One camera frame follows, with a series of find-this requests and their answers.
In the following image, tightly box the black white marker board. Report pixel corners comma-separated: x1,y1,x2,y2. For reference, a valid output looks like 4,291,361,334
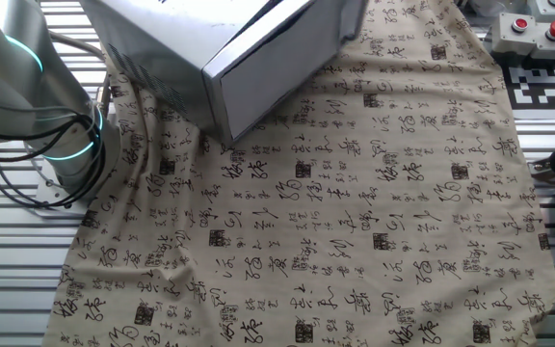
501,64,555,112

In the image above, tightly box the silver microwave body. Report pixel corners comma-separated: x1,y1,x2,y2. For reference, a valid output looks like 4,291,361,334
77,0,317,146

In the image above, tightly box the gray box flat red button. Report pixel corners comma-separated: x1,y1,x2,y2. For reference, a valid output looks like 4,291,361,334
490,12,538,58

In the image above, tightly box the gray box green button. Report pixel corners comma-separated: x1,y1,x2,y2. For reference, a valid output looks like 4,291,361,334
529,0,555,23

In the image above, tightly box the gray cable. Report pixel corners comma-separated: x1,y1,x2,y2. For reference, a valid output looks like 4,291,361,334
48,31,113,117

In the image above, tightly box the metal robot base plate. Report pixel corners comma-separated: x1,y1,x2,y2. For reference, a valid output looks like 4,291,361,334
34,158,91,219

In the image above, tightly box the beige calligraphy tablecloth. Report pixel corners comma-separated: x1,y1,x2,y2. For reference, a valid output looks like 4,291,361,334
40,0,555,347

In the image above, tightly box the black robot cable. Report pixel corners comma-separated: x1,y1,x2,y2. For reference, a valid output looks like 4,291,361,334
0,113,108,211

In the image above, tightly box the gray box red mushroom button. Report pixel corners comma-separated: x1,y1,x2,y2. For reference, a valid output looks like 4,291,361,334
530,18,555,62

